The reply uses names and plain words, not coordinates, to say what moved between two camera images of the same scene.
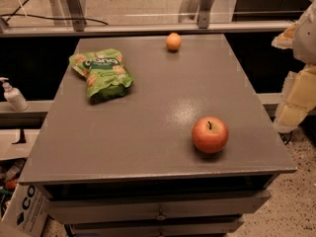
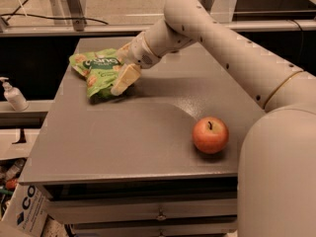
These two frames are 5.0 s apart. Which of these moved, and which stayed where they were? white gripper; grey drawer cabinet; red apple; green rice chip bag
Moved: white gripper
Stayed: green rice chip bag; grey drawer cabinet; red apple
